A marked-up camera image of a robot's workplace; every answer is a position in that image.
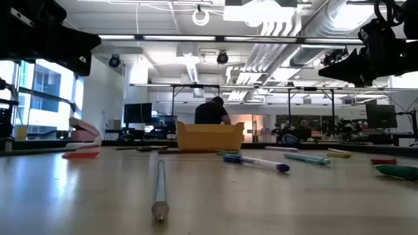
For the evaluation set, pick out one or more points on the yellow box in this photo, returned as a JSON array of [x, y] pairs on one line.
[[21, 132]]

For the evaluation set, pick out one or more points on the teal crayon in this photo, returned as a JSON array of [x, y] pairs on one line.
[[307, 159]]

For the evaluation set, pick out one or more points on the green eraser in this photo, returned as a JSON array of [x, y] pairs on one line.
[[228, 153]]

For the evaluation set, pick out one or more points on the black pen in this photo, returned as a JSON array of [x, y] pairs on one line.
[[151, 148]]

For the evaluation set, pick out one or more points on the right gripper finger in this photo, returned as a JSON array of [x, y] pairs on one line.
[[352, 67], [360, 81]]

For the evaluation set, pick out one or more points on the clear pen with blue cap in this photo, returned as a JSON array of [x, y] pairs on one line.
[[254, 162]]

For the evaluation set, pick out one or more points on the pink stapler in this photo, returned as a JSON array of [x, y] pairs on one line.
[[84, 134]]

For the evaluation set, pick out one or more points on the yellow plastic bin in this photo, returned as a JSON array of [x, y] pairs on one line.
[[210, 137]]

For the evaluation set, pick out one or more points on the black metal stand frame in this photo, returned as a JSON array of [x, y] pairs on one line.
[[196, 86], [310, 88]]

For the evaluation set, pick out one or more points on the green pen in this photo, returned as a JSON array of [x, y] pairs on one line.
[[398, 171]]

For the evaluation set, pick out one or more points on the teal pencil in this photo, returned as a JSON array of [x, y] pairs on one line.
[[160, 189]]

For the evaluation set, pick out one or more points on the yellow crayon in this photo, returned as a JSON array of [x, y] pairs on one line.
[[339, 154]]

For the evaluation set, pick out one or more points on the person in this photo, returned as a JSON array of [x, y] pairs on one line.
[[210, 112], [303, 130]]

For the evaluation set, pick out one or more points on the black computer monitor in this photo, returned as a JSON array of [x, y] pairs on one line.
[[380, 115], [138, 113]]

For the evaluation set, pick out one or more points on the pink pen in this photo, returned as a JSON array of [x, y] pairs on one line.
[[281, 149]]

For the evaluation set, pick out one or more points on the black table frame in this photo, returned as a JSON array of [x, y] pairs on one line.
[[147, 143]]

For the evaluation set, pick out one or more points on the round black ceiling fixture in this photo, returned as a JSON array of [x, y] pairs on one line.
[[114, 61], [222, 58]]

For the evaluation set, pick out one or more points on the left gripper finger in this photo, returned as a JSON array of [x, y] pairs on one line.
[[72, 63], [75, 40]]

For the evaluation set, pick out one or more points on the red eraser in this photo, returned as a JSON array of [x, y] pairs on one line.
[[80, 155], [383, 161]]

